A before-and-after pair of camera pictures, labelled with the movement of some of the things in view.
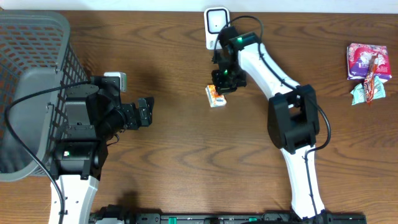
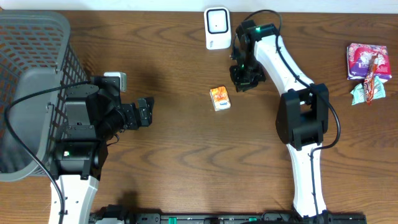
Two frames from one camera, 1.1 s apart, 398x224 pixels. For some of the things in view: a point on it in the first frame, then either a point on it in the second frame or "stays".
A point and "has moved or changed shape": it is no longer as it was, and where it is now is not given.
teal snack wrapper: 359,94 stays
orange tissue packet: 214,99 has moved or changed shape
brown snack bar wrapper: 369,81 stays
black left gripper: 137,114 stays
